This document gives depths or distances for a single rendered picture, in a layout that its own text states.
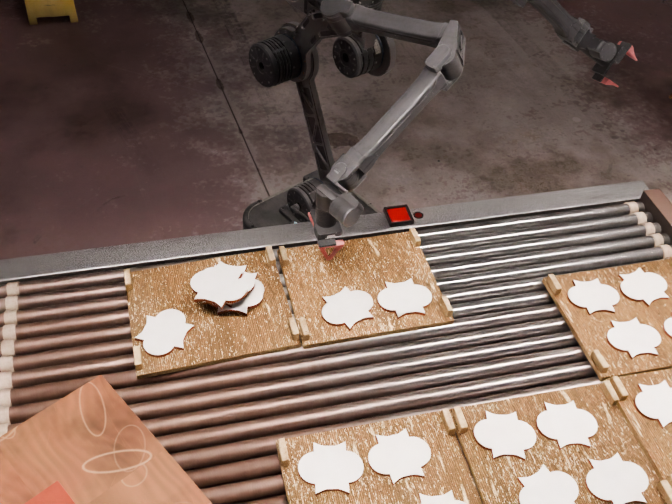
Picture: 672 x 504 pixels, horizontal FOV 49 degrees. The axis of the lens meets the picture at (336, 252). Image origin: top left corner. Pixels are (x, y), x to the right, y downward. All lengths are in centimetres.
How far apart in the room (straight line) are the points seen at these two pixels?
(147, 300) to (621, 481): 123
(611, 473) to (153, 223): 245
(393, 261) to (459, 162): 199
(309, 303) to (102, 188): 206
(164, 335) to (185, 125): 242
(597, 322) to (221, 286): 100
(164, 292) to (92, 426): 49
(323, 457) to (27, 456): 62
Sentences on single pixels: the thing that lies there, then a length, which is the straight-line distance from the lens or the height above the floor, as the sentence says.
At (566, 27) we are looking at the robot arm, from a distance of 238.
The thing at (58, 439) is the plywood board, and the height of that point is 104.
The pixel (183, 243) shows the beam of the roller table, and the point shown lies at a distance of 218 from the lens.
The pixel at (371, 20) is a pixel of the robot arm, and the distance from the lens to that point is 208.
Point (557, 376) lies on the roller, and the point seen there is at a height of 91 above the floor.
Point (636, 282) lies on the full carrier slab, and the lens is 224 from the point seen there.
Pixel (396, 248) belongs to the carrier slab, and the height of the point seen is 94.
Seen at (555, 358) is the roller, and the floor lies 92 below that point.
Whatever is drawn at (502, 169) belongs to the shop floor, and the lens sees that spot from 406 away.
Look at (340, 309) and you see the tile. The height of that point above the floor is 95.
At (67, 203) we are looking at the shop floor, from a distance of 380.
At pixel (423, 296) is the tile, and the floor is 95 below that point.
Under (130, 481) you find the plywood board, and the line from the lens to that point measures 160.
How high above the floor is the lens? 243
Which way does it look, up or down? 45 degrees down
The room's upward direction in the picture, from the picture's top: 4 degrees clockwise
